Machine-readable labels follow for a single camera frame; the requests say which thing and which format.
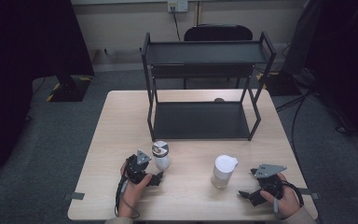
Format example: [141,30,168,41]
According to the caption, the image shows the black chair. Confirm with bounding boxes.
[183,23,254,90]

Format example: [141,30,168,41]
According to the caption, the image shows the hand-held gripper cable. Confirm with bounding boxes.
[114,175,142,219]
[272,180,306,220]

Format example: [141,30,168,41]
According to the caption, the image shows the dark curtain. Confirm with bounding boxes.
[306,0,358,154]
[0,0,96,179]

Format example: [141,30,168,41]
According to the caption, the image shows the glass jar with silver lid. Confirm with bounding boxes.
[151,140,172,171]

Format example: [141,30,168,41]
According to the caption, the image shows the black stand base, yellow stripes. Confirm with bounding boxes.
[255,71,303,97]
[45,74,94,103]

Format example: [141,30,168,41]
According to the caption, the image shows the white wall socket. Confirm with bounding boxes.
[167,0,189,14]

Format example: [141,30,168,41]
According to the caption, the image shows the grey tape strip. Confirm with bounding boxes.
[297,188,322,201]
[62,191,86,202]

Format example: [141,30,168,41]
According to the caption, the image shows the person's right hand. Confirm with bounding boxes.
[259,173,302,219]

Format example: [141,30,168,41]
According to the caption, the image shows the person's left hand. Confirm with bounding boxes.
[117,161,153,218]

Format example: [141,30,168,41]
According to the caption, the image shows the black metal two-tier rack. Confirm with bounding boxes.
[140,30,278,143]

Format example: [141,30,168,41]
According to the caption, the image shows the right hand-held gripper cable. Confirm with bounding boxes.
[272,180,306,220]

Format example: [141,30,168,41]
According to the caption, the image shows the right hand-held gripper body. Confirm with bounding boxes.
[250,163,288,201]

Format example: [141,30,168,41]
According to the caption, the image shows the left hand-held gripper cable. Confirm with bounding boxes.
[114,175,142,219]

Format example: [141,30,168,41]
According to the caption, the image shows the black floor cable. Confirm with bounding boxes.
[274,89,312,164]

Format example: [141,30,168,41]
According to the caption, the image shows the black power cable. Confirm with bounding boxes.
[171,5,182,42]

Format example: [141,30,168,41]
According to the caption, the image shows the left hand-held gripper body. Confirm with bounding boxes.
[124,149,153,185]

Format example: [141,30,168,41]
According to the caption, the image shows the glass jar with white lid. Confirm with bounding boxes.
[210,154,240,189]

